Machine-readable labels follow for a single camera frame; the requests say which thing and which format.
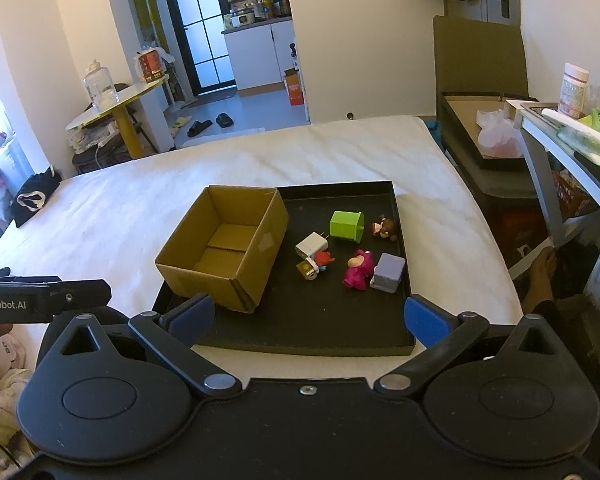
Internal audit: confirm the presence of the red tin canister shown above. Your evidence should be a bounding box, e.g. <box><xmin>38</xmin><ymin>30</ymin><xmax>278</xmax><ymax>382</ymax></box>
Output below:
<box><xmin>137</xmin><ymin>48</ymin><xmax>163</xmax><ymax>82</ymax></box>

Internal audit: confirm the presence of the clear glass jar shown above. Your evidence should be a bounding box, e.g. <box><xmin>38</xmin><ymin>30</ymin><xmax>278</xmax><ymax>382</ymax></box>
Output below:
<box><xmin>83</xmin><ymin>60</ymin><xmax>119</xmax><ymax>112</ymax></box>

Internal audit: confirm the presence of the brown cardboard box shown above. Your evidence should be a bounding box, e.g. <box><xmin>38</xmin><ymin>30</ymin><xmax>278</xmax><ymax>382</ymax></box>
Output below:
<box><xmin>155</xmin><ymin>185</ymin><xmax>289</xmax><ymax>313</ymax></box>

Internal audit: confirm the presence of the black shallow tray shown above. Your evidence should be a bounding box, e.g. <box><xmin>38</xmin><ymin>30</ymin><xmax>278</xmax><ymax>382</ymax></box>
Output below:
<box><xmin>155</xmin><ymin>181</ymin><xmax>414</xmax><ymax>356</ymax></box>

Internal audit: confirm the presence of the left black slipper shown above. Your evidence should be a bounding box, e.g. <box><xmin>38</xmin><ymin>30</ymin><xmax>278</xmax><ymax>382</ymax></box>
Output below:
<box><xmin>187</xmin><ymin>120</ymin><xmax>213</xmax><ymax>138</ymax></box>

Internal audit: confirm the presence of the round yellow side table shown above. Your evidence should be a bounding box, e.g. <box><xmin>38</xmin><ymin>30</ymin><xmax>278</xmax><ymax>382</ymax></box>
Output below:
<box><xmin>66</xmin><ymin>75</ymin><xmax>169</xmax><ymax>159</ymax></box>

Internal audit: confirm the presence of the white plastic bag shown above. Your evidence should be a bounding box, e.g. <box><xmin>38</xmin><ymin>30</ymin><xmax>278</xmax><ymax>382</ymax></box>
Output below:
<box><xmin>476</xmin><ymin>110</ymin><xmax>521</xmax><ymax>159</ymax></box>

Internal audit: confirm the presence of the large open dark box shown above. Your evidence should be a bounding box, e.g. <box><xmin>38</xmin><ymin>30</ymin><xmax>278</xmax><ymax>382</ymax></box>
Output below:
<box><xmin>434</xmin><ymin>16</ymin><xmax>547</xmax><ymax>266</ymax></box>

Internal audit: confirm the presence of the white wall charger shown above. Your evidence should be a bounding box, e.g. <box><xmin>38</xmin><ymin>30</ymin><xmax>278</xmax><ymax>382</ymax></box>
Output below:
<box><xmin>294</xmin><ymin>232</ymin><xmax>328</xmax><ymax>259</ymax></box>

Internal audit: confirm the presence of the green cube toy bin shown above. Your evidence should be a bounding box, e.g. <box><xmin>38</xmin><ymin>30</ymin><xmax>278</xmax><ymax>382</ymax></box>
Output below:
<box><xmin>329</xmin><ymin>210</ymin><xmax>365</xmax><ymax>244</ymax></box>

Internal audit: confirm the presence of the red haired small figurine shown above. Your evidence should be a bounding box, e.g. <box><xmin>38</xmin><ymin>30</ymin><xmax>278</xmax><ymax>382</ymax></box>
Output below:
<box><xmin>296</xmin><ymin>250</ymin><xmax>335</xmax><ymax>281</ymax></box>

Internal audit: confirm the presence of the grey purple square box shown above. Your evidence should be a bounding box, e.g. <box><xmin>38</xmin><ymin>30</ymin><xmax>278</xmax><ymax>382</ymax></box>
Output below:
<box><xmin>370</xmin><ymin>252</ymin><xmax>406</xmax><ymax>294</ymax></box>

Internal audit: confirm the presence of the right black slipper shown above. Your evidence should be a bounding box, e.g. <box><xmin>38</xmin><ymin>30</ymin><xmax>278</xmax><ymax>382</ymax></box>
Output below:
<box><xmin>216</xmin><ymin>113</ymin><xmax>234</xmax><ymax>128</ymax></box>

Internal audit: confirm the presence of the white kitchen cabinet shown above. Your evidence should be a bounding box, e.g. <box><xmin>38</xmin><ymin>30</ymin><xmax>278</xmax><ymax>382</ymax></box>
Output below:
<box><xmin>223</xmin><ymin>18</ymin><xmax>296</xmax><ymax>94</ymax></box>

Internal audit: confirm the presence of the magenta bear figurine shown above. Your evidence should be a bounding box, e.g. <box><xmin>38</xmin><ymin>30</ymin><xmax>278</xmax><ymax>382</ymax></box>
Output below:
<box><xmin>342</xmin><ymin>249</ymin><xmax>374</xmax><ymax>292</ymax></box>

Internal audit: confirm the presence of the orange cardboard box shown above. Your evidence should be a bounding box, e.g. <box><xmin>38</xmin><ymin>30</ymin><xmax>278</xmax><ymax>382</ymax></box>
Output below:
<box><xmin>284</xmin><ymin>68</ymin><xmax>304</xmax><ymax>106</ymax></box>

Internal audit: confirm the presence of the white bed blanket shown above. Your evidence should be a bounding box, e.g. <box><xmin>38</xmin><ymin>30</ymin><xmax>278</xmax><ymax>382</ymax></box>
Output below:
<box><xmin>0</xmin><ymin>115</ymin><xmax>525</xmax><ymax>386</ymax></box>

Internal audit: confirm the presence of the black framed glass door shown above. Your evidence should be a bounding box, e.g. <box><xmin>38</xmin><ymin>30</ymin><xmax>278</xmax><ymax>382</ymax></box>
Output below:
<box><xmin>166</xmin><ymin>0</ymin><xmax>235</xmax><ymax>96</ymax></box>

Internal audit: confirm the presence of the person bare foot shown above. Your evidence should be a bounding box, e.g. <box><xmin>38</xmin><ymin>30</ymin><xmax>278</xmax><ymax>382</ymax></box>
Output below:
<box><xmin>521</xmin><ymin>247</ymin><xmax>557</xmax><ymax>314</ymax></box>

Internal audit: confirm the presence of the black slipper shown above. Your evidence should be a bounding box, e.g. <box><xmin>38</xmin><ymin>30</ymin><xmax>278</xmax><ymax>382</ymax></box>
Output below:
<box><xmin>187</xmin><ymin>120</ymin><xmax>213</xmax><ymax>138</ymax></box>
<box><xmin>216</xmin><ymin>113</ymin><xmax>234</xmax><ymax>128</ymax></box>

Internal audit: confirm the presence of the pink white bottle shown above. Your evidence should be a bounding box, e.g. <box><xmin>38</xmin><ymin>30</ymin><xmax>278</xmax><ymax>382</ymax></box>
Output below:
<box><xmin>558</xmin><ymin>63</ymin><xmax>590</xmax><ymax>119</ymax></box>

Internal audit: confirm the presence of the brown monkey figurine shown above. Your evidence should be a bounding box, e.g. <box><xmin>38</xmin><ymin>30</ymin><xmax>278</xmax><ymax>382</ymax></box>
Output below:
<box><xmin>372</xmin><ymin>214</ymin><xmax>398</xmax><ymax>242</ymax></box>

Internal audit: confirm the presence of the black white garment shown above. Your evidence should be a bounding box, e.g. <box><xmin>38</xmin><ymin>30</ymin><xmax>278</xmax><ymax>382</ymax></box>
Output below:
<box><xmin>12</xmin><ymin>166</ymin><xmax>62</xmax><ymax>228</ymax></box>

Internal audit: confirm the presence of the white metal shelf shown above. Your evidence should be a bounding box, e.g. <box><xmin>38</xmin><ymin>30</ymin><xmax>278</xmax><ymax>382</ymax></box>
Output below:
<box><xmin>504</xmin><ymin>99</ymin><xmax>600</xmax><ymax>280</ymax></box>

